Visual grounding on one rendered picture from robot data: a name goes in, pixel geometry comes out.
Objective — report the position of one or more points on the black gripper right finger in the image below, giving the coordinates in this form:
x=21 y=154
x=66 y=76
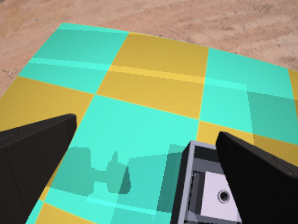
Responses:
x=264 y=187

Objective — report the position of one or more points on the dark grey open box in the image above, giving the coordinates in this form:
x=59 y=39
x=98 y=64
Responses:
x=197 y=158

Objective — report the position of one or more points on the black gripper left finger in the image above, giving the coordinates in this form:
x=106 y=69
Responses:
x=29 y=155

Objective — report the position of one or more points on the white plate with hole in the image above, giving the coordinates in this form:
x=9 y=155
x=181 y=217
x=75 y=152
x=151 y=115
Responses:
x=214 y=198

